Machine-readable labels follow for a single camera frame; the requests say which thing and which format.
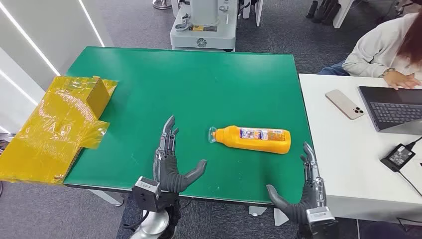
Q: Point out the white panel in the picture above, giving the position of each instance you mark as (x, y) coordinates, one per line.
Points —
(257, 11)

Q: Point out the person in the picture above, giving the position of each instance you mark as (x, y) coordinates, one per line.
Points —
(376, 49)

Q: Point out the chrome stand base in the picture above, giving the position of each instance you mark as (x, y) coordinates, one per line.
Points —
(161, 4)

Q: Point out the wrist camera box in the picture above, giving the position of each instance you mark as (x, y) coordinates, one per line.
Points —
(319, 217)
(146, 196)

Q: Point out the grey table foot bracket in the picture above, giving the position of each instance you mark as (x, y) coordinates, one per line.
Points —
(279, 218)
(257, 211)

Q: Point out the dark grey laptop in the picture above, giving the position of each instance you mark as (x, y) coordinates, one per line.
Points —
(392, 110)

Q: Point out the yellow taped cardboard box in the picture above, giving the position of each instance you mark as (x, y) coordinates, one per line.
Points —
(49, 132)

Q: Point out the black power adapter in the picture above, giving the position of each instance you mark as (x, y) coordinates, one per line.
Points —
(397, 157)

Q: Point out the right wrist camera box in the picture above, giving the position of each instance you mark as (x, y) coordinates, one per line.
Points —
(319, 217)

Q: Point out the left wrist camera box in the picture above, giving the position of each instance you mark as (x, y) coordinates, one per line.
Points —
(146, 196)

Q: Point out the grey robot base machine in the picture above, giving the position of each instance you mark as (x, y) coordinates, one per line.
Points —
(204, 36)

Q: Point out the orange bottle with clear cap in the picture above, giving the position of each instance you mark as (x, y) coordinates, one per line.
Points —
(257, 145)

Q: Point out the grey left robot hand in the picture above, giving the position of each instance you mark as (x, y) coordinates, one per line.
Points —
(168, 171)

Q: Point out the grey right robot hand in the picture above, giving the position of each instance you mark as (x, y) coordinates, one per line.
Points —
(311, 194)

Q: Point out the person's hand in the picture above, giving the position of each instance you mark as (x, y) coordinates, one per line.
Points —
(399, 80)

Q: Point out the white desk leg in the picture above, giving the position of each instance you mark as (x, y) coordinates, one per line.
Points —
(343, 13)

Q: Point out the white table leg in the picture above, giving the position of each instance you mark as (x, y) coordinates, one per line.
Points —
(108, 197)

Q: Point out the beige smartphone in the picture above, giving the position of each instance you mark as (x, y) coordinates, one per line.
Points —
(343, 104)

